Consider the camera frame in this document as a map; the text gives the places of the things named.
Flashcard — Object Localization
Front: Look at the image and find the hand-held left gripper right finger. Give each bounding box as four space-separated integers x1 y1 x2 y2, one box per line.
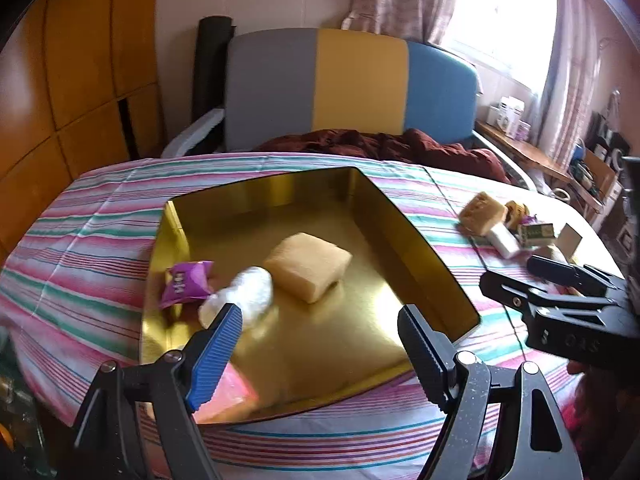
397 304 586 480

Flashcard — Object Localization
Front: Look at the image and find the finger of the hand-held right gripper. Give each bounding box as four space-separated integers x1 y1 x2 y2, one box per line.
527 255 626 297
479 270 626 312

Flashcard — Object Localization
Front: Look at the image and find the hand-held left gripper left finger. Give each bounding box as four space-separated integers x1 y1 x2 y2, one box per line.
74 303 244 480

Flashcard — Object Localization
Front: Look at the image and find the white plastic-wrapped roll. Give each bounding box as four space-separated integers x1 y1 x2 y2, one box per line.
198 266 275 330

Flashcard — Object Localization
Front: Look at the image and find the yellow sock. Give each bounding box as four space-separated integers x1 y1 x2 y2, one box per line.
504 200 531 226

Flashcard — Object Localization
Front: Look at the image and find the gold tin box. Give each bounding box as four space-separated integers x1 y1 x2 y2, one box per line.
140 166 482 426

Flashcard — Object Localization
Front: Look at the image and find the cardboard piece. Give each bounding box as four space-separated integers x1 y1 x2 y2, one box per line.
556 223 583 261

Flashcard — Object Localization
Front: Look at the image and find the white rolled sock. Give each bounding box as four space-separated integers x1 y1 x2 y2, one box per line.
487 222 521 259

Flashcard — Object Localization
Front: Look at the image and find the purple snack packet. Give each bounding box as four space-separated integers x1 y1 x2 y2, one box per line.
159 260 216 309

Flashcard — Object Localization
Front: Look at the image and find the person's dark red clothing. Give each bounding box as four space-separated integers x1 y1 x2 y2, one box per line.
565 375 640 480

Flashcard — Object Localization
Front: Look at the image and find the cardboard box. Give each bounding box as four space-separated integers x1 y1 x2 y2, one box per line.
570 147 618 206

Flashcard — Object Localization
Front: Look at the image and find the wooden side table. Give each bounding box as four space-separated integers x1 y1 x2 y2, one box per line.
475 120 606 211

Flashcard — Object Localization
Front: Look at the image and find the yellow sponge block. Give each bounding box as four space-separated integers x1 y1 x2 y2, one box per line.
263 232 353 304

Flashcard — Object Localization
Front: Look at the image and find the large white carton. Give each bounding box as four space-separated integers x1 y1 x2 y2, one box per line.
500 96 526 137

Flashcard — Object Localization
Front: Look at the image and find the maroon blanket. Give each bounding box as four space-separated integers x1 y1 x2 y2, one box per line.
255 128 511 183

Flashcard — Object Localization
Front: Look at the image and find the window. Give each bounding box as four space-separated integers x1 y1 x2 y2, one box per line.
442 0 558 93

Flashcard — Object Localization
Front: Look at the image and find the grey yellow blue chair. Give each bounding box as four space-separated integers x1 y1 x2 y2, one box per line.
222 27 482 151

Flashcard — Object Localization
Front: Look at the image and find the black rolled mat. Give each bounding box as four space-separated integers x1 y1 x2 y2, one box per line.
192 16 236 123

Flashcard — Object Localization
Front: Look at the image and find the wooden wardrobe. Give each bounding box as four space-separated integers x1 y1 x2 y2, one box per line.
0 0 166 266

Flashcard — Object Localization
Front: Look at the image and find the white bed rail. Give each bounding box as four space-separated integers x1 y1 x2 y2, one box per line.
470 130 538 191
160 107 226 158

